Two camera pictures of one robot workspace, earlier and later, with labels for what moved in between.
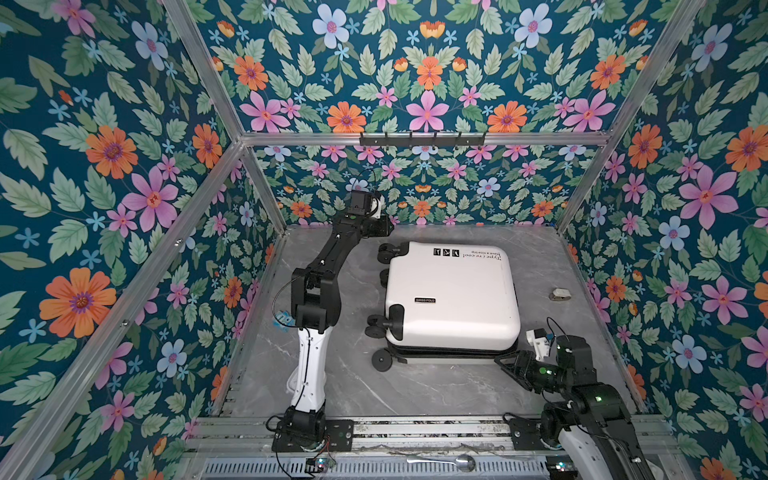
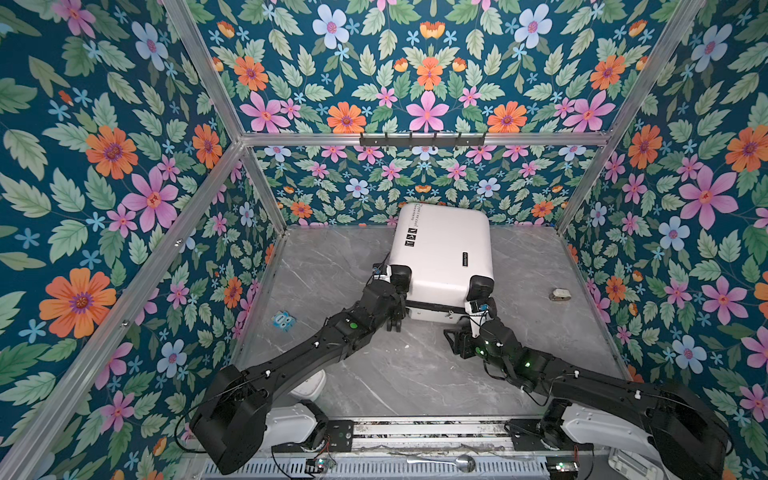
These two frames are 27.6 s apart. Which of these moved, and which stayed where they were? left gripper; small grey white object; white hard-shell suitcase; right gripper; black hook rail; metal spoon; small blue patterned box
Moved: right gripper; white hard-shell suitcase; left gripper
Stayed: small grey white object; small blue patterned box; metal spoon; black hook rail
